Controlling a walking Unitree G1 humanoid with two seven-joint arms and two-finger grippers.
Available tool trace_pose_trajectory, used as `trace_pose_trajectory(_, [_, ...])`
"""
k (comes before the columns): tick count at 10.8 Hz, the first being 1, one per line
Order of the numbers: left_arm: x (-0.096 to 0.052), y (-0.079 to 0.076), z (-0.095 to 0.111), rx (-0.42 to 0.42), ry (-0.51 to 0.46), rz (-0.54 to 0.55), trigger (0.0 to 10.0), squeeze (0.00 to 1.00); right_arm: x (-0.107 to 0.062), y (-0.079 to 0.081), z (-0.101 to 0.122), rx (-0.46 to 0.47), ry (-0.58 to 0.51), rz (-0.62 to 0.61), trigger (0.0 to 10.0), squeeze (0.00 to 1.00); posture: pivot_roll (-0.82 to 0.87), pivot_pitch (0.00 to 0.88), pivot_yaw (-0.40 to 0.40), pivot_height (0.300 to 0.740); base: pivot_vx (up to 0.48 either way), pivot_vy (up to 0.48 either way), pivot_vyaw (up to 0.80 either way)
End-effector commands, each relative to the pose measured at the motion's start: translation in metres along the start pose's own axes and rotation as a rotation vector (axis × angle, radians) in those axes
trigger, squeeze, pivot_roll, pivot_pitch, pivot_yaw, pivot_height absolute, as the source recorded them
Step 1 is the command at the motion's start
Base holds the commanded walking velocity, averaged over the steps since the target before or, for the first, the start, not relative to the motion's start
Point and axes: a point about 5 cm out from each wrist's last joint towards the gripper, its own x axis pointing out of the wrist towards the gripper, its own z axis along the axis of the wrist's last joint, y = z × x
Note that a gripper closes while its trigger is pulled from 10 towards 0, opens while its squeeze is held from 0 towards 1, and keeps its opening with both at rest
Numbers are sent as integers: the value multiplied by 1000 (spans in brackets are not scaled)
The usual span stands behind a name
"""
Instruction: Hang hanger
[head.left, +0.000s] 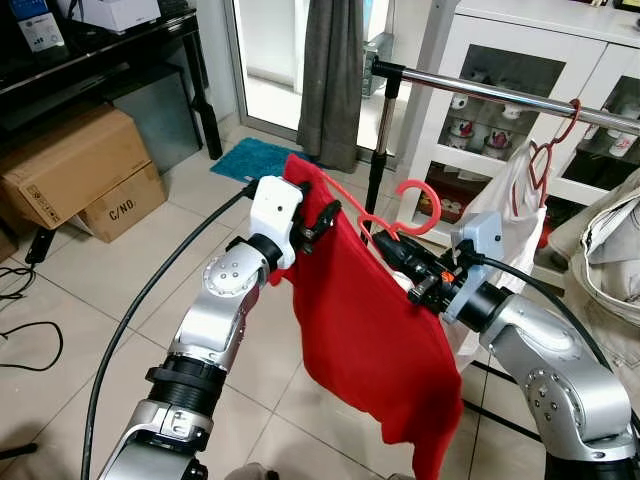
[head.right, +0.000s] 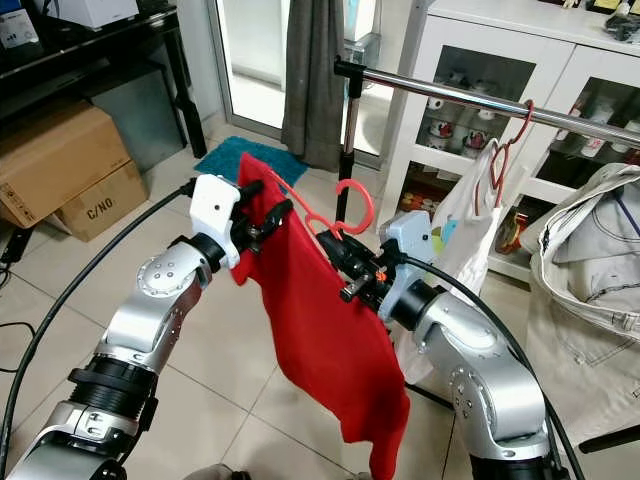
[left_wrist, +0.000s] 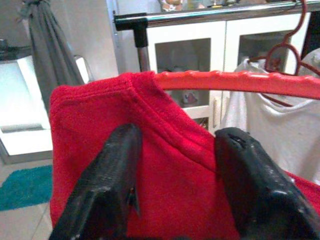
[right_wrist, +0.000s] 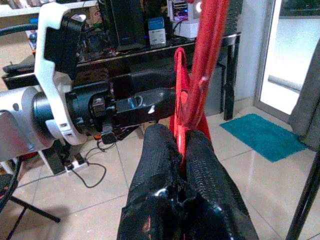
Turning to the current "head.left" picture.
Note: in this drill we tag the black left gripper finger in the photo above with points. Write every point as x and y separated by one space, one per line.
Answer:
326 215

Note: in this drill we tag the red garment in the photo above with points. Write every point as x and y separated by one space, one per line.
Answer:
370 330

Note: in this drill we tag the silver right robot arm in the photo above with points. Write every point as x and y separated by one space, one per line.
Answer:
560 380

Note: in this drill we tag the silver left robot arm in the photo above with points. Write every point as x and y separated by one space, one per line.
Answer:
215 300

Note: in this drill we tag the dark red clothes hanger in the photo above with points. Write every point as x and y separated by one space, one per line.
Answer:
575 112

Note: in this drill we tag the teal floor mat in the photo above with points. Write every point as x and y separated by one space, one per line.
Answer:
250 158

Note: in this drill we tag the upright clothes rack pole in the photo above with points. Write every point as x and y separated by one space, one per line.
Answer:
383 140

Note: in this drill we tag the white printed t-shirt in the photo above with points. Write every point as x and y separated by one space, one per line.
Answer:
515 225

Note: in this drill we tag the grey curtain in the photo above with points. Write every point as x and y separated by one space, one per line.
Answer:
330 80

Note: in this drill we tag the beige jeans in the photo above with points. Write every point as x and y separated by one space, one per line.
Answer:
605 250

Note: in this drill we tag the white glass-door cabinet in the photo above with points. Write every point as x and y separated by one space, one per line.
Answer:
470 35

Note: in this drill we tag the large plain cardboard box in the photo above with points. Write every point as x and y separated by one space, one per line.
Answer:
70 165

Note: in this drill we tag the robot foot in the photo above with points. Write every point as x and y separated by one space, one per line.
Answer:
250 473

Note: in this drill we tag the black desk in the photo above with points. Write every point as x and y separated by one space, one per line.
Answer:
100 65

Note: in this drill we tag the blue and white box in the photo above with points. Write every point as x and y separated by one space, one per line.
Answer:
38 25

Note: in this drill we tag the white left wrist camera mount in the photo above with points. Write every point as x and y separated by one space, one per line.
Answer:
272 205

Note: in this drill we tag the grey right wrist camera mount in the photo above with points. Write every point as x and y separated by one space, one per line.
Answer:
483 235

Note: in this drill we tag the chrome clothes rack rail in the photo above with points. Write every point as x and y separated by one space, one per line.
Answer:
500 97

